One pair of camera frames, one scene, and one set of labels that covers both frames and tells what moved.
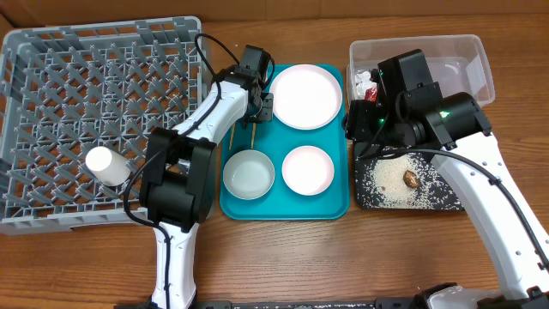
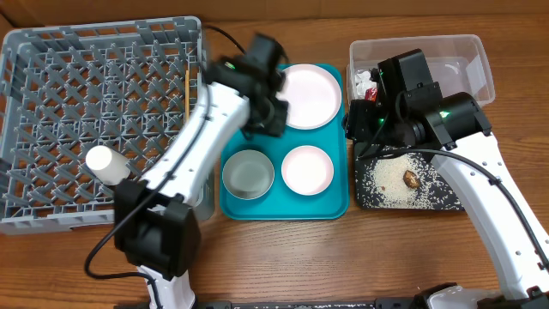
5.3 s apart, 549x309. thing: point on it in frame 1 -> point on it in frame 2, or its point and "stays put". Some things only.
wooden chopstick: (232, 137) -> (187, 96)
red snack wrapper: (371, 94) stays put
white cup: (106, 166) stays put
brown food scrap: (411, 179) stays put
